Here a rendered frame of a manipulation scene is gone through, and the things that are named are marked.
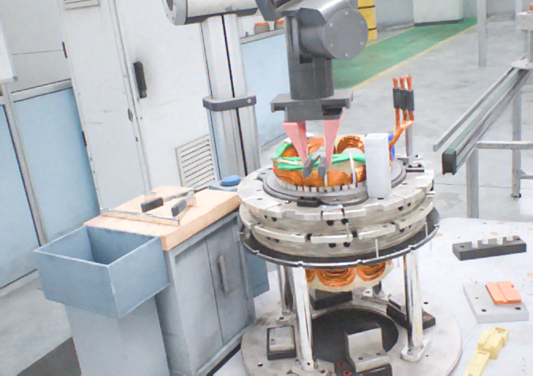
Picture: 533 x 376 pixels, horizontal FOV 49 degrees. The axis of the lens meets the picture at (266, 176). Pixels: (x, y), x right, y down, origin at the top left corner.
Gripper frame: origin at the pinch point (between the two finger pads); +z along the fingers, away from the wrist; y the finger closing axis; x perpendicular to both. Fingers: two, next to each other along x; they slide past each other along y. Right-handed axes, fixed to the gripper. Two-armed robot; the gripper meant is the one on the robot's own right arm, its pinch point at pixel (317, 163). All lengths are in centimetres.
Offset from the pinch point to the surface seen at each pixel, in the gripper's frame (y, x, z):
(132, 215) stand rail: -32.6, 8.1, 10.5
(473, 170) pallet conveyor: 40, 175, 58
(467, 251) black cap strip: 25, 49, 36
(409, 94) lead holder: 12.6, 18.1, -5.1
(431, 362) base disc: 14.9, 8.3, 36.6
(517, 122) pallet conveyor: 78, 289, 66
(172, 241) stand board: -23.6, 2.2, 12.5
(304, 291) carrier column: -4.0, 3.9, 21.8
